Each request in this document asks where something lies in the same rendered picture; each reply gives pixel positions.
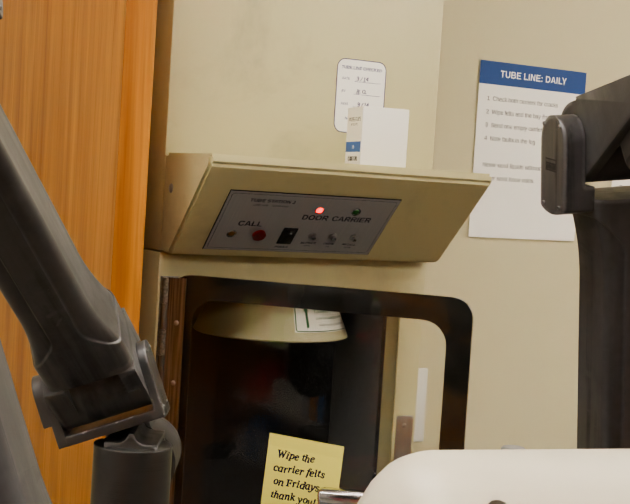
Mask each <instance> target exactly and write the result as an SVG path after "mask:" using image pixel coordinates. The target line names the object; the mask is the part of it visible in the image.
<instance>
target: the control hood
mask: <svg viewBox="0 0 630 504"><path fill-rule="evenodd" d="M489 176H490V174H483V173H470V172H456V171H443V170H429V169H416V168H402V167H389V166H375V165H362V164H348V163H335V162H321V161H308V160H294V159H281V158H267V157H254V156H240V155H227V154H213V153H169V156H166V166H165V184H164V201H163V219H162V237H161V249H162V250H164V251H163V252H164V253H169V254H192V255H222V256H253V257H284V258H315V259H345V260H376V261H407V262H436V261H438V260H439V259H440V257H441V256H442V254H443V253H444V252H445V250H446V249H447V247H448V246H449V244H450V243H451V241H452V240H453V238H454V237H455V235H456V234H457V232H458V231H459V229H460V228H461V227H462V225H463V224H464V222H465V221H466V219H467V218H468V216H469V215H470V213H471V212H472V210H473V209H474V207H475V206H476V204H477V203H478V202H479V200H480V199H481V197H482V196H483V194H484V193H485V191H486V190H487V188H488V187H489V185H490V184H491V181H492V177H489ZM231 189H233V190H250V191H267V192H284V193H300V194H317V195H334V196H350V197H367V198H384V199H401V200H402V201H401V202H400V204H399V205H398V207H397V209H396V210H395V212H394V214H393V215H392V217H391V218H390V220H389V222H388V223H387V225H386V226H385V228H384V230H383V231H382V233H381V234H380V236H379V238H378V239H377V241H376V243H375V244H374V246H373V247H372V249H371V251H370V252H369V254H368V255H362V254H334V253H305V252H276V251H248V250H219V249H202V248H203V246H204V244H205V241H206V239H207V237H208V235H209V233H210V231H211V229H212V227H213V225H214V223H215V221H216V219H217V217H218V215H219V213H220V210H221V208H222V206H223V204H224V202H225V200H226V198H227V196H228V194H229V192H230V190H231Z"/></svg>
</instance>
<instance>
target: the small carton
mask: <svg viewBox="0 0 630 504"><path fill-rule="evenodd" d="M408 125H409V110H407V109H395V108H383V107H371V106H360V107H352V108H348V121H347V137H346V152H345V163H348V164H362V165H375V166H389V167H402V168H406V155H407V140H408Z"/></svg>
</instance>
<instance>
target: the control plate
mask: <svg viewBox="0 0 630 504"><path fill-rule="evenodd" d="M401 201H402V200H401V199H384V198H367V197H350V196H334V195H317V194H300V193H284V192H267V191H250V190H233V189H231V190H230V192H229V194H228V196H227V198H226V200H225V202H224V204H223V206H222V208H221V210H220V213H219V215H218V217H217V219H216V221H215V223H214V225H213V227H212V229H211V231H210V233H209V235H208V237H207V239H206V241H205V244H204V246H203V248H202V249H219V250H248V251H276V252H305V253H334V254H362V255H368V254H369V252H370V251H371V249H372V247H373V246H374V244H375V243H376V241H377V239H378V238H379V236H380V234H381V233H382V231H383V230H384V228H385V226H386V225H387V223H388V222H389V220H390V218H391V217H392V215H393V214H394V212H395V210H396V209H397V207H398V205H399V204H400V202H401ZM318 207H324V208H325V210H324V212H323V213H321V214H316V213H315V209H316V208H318ZM354 209H360V210H361V213H360V214H359V215H357V216H353V215H352V214H351V212H352V211H353V210H354ZM284 228H299V229H298V231H297V233H296V235H295V236H294V238H293V240H292V242H291V244H276V242H277V241H278V239H279V237H280V235H281V233H282V231H283V229H284ZM230 230H235V231H236V232H237V234H236V235H235V236H234V237H227V235H226V234H227V232H228V231H230ZM257 230H264V231H265V233H266V237H265V238H264V239H263V240H260V241H255V240H253V238H252V234H253V233H254V232H255V231H257ZM311 233H316V234H317V236H316V239H315V240H312V239H310V238H308V236H309V234H311ZM334 233H335V234H337V235H338V236H337V238H336V240H335V241H332V240H331V239H329V236H330V235H331V234H334ZM354 234H356V235H357V236H358V237H357V239H356V241H355V242H353V241H351V240H350V239H349V237H350V236H351V235H354Z"/></svg>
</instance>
